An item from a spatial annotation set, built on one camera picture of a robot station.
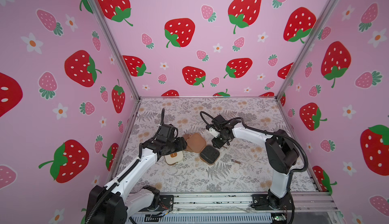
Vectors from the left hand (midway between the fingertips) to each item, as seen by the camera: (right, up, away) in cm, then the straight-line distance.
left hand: (184, 144), depth 83 cm
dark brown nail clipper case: (+14, -8, +8) cm, 18 cm away
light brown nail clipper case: (+3, 0, +9) cm, 10 cm away
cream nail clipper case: (-7, -9, +5) cm, 13 cm away
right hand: (+18, -2, +9) cm, 20 cm away
